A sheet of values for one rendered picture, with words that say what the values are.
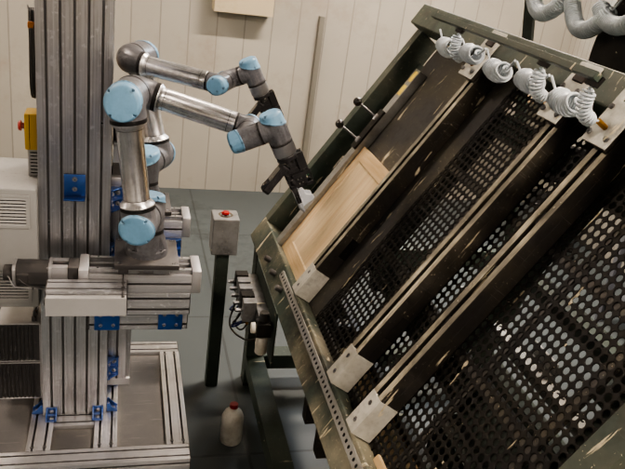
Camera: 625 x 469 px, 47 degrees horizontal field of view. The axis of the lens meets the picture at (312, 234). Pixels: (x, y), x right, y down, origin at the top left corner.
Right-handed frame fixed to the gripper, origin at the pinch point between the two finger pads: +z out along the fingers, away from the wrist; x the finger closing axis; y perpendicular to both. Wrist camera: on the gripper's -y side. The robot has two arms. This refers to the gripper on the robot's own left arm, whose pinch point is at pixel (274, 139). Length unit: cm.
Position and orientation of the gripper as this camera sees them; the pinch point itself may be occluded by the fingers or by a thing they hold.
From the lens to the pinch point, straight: 303.0
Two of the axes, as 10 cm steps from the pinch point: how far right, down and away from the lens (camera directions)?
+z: 3.4, 8.2, 4.6
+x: -2.1, -4.2, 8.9
